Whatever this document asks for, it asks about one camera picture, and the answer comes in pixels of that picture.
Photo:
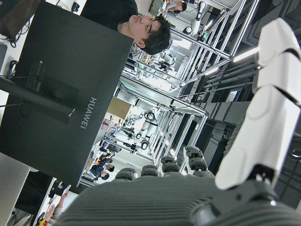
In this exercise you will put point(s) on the brown cardboard sheet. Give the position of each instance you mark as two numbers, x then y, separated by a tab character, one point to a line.
120	108

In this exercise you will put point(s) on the seated person holding phone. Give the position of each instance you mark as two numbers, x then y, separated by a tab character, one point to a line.
56	209

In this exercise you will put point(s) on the masked background person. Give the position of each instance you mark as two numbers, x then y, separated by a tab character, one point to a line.
176	5

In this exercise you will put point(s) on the person in black shirt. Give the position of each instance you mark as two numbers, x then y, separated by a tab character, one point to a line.
150	33

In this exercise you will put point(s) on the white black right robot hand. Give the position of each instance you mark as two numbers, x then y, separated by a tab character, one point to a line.
164	202

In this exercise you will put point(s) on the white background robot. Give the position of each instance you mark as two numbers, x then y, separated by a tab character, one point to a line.
197	18

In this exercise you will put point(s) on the black Huawei monitor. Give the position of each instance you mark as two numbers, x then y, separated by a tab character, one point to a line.
58	70

